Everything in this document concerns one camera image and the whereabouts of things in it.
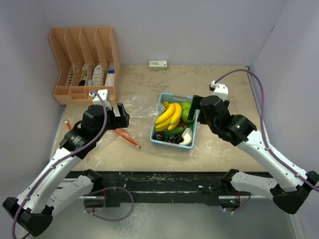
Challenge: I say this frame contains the yellow banana bunch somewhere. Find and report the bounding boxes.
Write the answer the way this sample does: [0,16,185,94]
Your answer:
[154,103,182,132]

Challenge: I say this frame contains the clear zip bag orange zipper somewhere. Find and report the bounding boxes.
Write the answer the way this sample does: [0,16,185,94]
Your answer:
[113,95,159,149]

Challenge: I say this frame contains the white garlic toy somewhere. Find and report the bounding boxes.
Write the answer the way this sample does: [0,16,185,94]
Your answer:
[179,128,192,145]

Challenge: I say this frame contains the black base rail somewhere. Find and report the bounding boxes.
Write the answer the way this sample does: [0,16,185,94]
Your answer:
[85,171,238,208]

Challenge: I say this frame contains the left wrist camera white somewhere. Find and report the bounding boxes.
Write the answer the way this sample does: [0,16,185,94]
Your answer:
[88,89,111,109]

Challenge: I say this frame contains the green cucumber toy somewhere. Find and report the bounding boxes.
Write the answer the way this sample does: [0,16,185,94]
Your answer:
[163,127,185,135]

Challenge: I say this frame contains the dark brown mangosteen toy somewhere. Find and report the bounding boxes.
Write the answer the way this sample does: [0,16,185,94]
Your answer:
[152,131,165,141]

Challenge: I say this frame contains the light blue plastic basket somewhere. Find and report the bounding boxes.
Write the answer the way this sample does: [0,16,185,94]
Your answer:
[150,93,198,151]

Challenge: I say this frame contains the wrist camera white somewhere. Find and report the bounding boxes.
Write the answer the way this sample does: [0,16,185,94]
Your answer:
[88,89,111,109]
[209,81,229,101]

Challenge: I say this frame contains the green cabbage toy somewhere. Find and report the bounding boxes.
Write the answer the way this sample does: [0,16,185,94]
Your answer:
[181,109,195,123]

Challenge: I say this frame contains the small white green box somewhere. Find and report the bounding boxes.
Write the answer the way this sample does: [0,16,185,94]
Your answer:
[149,60,167,71]

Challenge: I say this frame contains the white blue item in organizer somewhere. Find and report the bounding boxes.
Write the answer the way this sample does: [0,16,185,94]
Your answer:
[104,62,115,86]

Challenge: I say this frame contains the dark blue grapes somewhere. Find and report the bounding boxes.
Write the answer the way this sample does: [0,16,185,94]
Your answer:
[164,135,183,144]

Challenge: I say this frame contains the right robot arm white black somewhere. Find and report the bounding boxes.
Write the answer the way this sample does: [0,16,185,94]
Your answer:
[188,95,319,215]

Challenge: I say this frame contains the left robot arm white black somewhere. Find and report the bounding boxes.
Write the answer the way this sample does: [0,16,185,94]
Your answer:
[2,103,130,238]

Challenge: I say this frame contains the white bottle in organizer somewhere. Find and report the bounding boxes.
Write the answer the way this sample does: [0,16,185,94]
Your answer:
[92,65,102,86]

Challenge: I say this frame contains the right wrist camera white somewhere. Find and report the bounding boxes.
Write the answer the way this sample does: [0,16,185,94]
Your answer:
[209,81,229,101]

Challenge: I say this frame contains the green apple toy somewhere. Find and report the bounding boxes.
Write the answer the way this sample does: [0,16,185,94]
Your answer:
[180,102,191,111]

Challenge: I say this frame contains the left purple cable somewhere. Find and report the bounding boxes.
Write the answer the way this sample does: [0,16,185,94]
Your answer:
[11,91,108,237]

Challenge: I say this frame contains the red grapes bunch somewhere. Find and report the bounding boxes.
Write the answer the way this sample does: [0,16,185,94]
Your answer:
[177,120,188,128]

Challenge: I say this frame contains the orange desk file organizer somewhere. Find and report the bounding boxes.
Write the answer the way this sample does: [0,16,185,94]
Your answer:
[49,26,121,105]

